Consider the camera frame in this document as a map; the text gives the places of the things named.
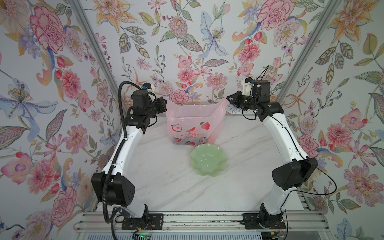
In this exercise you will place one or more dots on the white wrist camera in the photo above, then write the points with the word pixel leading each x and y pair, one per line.
pixel 149 87
pixel 247 86

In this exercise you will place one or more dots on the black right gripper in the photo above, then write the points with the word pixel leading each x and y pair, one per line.
pixel 238 96

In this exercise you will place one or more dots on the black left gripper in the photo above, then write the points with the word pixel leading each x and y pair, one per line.
pixel 158 102

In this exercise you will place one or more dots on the aluminium corner post right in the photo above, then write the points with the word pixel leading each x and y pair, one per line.
pixel 320 26

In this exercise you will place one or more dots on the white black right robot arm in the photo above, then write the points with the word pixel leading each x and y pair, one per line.
pixel 297 166

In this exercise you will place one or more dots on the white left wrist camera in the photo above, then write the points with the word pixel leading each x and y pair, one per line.
pixel 149 87

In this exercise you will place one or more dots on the aluminium corner post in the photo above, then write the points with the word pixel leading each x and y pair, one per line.
pixel 320 26
pixel 94 44

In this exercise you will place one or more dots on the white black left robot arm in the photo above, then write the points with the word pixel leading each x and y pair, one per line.
pixel 112 187

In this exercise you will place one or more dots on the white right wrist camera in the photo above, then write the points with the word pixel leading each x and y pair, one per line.
pixel 247 86

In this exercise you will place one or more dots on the aluminium corner post left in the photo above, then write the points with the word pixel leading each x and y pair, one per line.
pixel 94 44

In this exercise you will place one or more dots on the pink plastic bag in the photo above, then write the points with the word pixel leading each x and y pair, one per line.
pixel 195 125

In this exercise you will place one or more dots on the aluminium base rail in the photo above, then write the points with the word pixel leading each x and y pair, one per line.
pixel 296 221

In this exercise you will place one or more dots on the green plastic fruit plate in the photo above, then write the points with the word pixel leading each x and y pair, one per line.
pixel 208 160

